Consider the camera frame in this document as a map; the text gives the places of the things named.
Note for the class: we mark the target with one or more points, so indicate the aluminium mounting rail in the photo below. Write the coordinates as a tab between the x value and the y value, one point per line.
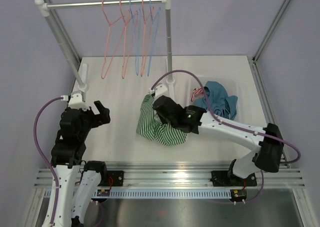
195	175

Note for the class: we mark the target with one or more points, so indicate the blue tank top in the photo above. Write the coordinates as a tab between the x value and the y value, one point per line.
216	98

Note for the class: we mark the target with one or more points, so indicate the blue hanger end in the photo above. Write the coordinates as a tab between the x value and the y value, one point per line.
155	19

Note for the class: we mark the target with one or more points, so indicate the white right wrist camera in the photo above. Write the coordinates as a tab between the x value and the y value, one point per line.
159	90

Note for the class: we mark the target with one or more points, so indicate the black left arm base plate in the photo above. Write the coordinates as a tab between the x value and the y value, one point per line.
114	178

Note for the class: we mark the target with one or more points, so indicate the green white striped tank top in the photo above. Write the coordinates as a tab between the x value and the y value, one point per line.
151	129

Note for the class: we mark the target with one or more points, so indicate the white slotted cable duct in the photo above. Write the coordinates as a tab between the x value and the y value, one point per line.
126	193

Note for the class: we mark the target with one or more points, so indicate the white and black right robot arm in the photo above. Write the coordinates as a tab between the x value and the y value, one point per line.
264	143

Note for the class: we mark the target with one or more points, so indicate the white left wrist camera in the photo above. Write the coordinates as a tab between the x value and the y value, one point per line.
76	100

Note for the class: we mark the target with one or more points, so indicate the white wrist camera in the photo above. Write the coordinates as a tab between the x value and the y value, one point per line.
159	90
76	100

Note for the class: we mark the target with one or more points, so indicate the aluminium frame post right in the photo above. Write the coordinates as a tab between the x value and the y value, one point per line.
271	30

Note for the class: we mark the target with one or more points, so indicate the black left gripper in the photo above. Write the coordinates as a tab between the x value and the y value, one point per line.
103	117

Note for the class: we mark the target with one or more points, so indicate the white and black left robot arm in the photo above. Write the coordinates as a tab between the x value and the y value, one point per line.
67	205

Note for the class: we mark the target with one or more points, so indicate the silver and white clothes rack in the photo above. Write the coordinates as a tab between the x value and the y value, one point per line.
170	81

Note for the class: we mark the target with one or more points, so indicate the aluminium frame post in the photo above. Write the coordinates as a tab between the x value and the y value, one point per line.
62	38
271	30

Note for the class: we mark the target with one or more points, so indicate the red white striped tank top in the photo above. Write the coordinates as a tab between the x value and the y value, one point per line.
196	94

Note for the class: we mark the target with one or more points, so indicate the aluminium frame post left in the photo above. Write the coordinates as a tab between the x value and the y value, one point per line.
62	38

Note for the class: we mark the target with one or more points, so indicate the white plastic mesh basket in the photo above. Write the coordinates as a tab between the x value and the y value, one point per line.
231	86

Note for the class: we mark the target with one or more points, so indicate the pink hanger with red top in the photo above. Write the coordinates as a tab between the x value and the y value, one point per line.
146	16

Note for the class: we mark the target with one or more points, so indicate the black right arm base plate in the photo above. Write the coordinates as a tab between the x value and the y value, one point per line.
221	178

